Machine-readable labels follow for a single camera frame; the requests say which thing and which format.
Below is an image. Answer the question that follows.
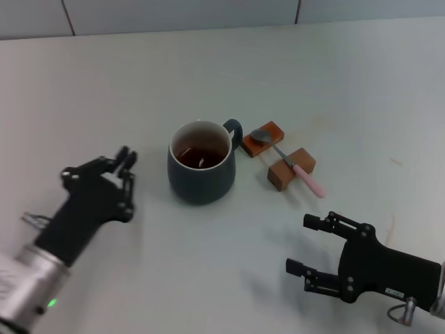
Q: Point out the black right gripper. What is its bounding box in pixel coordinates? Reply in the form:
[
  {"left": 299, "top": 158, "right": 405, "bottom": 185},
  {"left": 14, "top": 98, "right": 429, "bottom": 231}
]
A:
[{"left": 285, "top": 211, "right": 443, "bottom": 310}]

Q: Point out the arched light wooden block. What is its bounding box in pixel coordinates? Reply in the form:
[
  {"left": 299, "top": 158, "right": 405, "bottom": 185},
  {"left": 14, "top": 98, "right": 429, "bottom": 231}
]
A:
[{"left": 267, "top": 147, "right": 317, "bottom": 192}]

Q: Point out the flat brown wooden block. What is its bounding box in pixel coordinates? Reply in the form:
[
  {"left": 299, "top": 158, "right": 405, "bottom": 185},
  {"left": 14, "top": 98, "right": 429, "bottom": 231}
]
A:
[{"left": 242, "top": 120, "right": 286, "bottom": 158}]

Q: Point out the dark brown tea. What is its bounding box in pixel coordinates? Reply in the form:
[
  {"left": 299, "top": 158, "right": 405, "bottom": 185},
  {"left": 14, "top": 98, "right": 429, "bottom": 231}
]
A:
[{"left": 172, "top": 141, "right": 229, "bottom": 170}]

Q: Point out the left wrist cable connector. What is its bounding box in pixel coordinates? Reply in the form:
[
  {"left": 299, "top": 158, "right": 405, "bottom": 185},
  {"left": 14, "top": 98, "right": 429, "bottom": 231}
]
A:
[{"left": 22, "top": 212, "right": 54, "bottom": 231}]

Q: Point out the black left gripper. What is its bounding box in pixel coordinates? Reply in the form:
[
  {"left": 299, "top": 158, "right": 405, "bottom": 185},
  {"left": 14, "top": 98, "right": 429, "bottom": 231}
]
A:
[{"left": 34, "top": 145, "right": 138, "bottom": 267}]

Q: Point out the grey ceramic cup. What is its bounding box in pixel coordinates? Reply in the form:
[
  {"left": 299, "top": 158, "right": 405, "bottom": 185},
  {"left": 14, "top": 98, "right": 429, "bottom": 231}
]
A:
[{"left": 167, "top": 118, "right": 244, "bottom": 205}]

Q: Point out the pink handled metal spoon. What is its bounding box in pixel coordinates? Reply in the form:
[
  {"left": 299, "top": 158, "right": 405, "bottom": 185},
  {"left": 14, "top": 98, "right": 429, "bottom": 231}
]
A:
[{"left": 250, "top": 128, "right": 327, "bottom": 199}]

